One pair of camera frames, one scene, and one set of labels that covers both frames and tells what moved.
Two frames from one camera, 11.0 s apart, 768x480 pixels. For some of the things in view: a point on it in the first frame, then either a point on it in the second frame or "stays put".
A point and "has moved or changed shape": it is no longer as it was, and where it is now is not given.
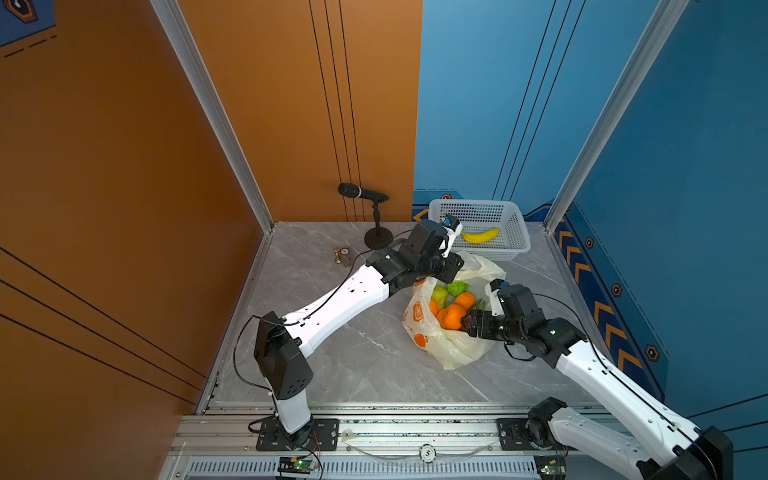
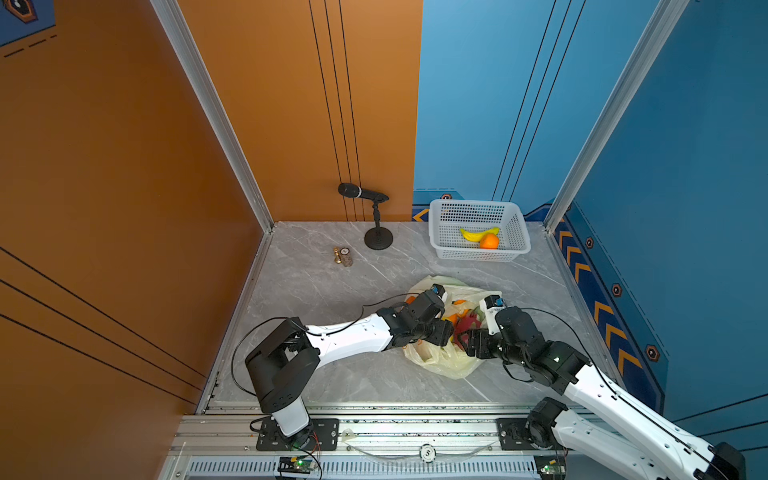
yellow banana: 481,238 stays put
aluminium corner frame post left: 175,24 stays put
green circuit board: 295,465 stays put
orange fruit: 452,317 to 489,241
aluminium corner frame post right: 658,31 stays put
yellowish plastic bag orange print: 449,348 has moved or changed shape
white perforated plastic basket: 491,229 stays put
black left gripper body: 443,269 to 436,331
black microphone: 354,191 stays put
